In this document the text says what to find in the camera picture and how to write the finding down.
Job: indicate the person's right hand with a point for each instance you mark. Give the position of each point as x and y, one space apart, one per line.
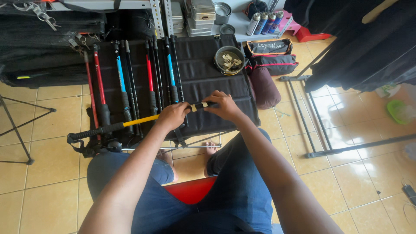
226 105

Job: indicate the person's left hand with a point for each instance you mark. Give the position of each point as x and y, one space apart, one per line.
172 117

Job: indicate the person's left fingers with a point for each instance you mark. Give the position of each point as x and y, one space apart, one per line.
184 110

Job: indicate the yellow trekking pole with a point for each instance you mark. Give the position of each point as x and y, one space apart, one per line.
139 121

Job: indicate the black folding camp table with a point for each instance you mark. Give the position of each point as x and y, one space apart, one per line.
208 87

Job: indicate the blue trekking pole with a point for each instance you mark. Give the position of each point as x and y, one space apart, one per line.
171 74
121 78

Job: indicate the thin black trekking pole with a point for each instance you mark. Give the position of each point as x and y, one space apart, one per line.
177 71
159 74
132 84
156 81
127 84

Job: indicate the person's right foot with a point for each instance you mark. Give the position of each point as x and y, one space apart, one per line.
210 151

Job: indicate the round metal bowl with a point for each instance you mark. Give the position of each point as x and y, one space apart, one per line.
218 66

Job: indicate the paper scraps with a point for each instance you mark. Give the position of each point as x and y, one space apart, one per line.
231 61

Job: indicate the red seat stool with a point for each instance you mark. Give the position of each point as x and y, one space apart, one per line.
191 190

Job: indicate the maroon stuff sack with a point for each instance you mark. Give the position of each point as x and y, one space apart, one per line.
265 87

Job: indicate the red trekking pole black grip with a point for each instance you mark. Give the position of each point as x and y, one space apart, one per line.
99 81

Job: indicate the round grey metal lid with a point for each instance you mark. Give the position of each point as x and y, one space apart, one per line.
227 29

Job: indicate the person's blue jeans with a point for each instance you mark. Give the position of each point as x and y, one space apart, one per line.
234 188

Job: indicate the narrow stack of metal tins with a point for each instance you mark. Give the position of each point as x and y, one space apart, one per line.
177 16

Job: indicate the dark red trekking pole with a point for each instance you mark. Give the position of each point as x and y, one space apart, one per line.
91 94

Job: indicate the stack of metal mess tins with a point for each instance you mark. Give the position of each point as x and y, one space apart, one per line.
201 16

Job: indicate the grey metal shelf rack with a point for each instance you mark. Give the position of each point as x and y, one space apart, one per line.
157 16

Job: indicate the grey metal pot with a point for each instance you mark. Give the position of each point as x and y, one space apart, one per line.
222 14

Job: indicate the black bag red trim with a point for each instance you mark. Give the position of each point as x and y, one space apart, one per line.
276 63

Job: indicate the black bag orange trim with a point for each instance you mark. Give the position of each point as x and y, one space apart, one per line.
269 46

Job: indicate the white gas canister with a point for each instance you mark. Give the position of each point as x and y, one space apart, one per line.
252 25

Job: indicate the blue gas canister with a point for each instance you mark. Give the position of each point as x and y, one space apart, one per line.
277 21
268 23
261 23

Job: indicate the small black pouch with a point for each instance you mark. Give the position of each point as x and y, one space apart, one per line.
256 7

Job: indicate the bunch of metal carabiners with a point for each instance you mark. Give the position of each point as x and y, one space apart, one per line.
78 42
44 15

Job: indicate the black metal clothes rack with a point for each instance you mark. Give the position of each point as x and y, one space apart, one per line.
312 107

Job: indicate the pink plastic stool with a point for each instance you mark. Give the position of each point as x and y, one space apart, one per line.
289 24

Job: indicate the red plastic stool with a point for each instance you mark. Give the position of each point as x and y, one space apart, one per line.
310 34

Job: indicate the heap of black bags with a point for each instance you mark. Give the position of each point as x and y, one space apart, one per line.
39 58

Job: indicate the black folding stand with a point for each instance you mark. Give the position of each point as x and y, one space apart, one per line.
14 130

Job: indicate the hanging black clothes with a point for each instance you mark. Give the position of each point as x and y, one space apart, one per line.
357 55

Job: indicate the white green plastic packet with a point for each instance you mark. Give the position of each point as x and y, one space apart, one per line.
386 90

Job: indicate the green plastic container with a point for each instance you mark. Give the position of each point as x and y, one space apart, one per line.
396 112

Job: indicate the wooden clothes hanger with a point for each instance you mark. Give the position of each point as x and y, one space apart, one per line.
377 13

